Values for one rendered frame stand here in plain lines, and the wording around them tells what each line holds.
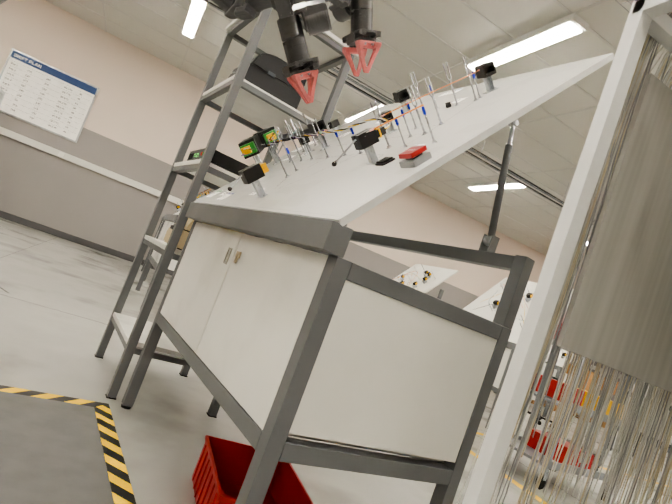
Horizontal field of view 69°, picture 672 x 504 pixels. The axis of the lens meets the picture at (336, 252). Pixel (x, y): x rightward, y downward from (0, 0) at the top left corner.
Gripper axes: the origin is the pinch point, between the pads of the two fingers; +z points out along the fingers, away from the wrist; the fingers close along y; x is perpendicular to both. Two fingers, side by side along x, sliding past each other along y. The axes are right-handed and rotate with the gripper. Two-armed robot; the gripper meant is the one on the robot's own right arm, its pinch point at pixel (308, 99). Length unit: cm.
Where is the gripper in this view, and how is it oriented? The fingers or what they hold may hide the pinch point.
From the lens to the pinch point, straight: 130.4
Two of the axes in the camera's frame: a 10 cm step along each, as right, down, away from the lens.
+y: -4.2, -1.7, 8.9
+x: -8.8, 3.4, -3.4
